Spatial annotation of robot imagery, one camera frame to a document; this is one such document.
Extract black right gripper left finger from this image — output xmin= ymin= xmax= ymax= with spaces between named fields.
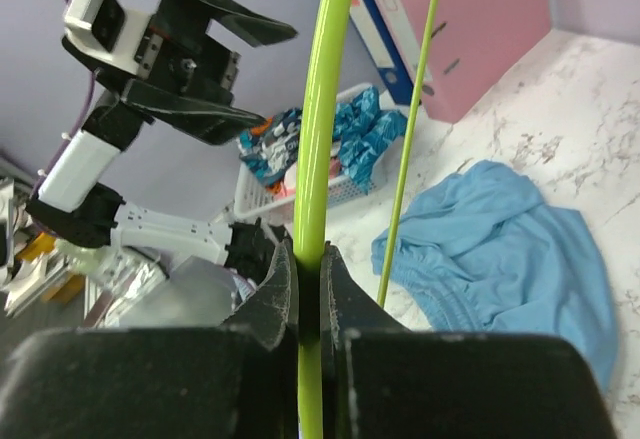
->
xmin=1 ymin=241 xmax=299 ymax=438

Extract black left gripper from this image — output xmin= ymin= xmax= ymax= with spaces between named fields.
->
xmin=62 ymin=0 xmax=297 ymax=146

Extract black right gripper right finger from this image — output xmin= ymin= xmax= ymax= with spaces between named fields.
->
xmin=320 ymin=245 xmax=615 ymax=438

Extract lime green hanger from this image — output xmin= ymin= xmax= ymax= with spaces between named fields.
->
xmin=288 ymin=0 xmax=417 ymax=438

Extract light blue mesh shorts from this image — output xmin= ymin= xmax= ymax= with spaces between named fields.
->
xmin=371 ymin=161 xmax=618 ymax=391

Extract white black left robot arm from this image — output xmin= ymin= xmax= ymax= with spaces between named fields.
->
xmin=27 ymin=0 xmax=296 ymax=278

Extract white plastic laundry basket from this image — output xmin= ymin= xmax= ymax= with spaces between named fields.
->
xmin=233 ymin=82 xmax=401 ymax=223

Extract patterned blue orange clothes pile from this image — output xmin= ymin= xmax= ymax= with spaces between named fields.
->
xmin=237 ymin=86 xmax=408 ymax=194

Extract blue ring binder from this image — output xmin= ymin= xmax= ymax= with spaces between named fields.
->
xmin=350 ymin=0 xmax=429 ymax=105

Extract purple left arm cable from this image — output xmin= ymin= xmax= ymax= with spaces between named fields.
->
xmin=34 ymin=0 xmax=99 ymax=180

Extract pink ring binder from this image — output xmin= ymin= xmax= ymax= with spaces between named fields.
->
xmin=375 ymin=0 xmax=551 ymax=123

